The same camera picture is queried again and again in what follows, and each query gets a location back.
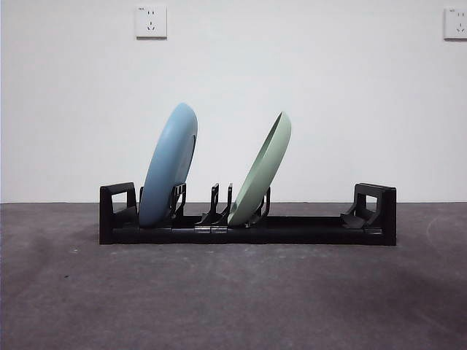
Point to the black plastic plate rack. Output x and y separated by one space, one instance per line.
292 233

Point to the pale green round plate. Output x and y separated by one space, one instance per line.
262 167

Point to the white wall socket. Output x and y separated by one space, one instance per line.
151 22
456 24

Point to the light blue round plate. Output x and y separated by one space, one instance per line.
164 164

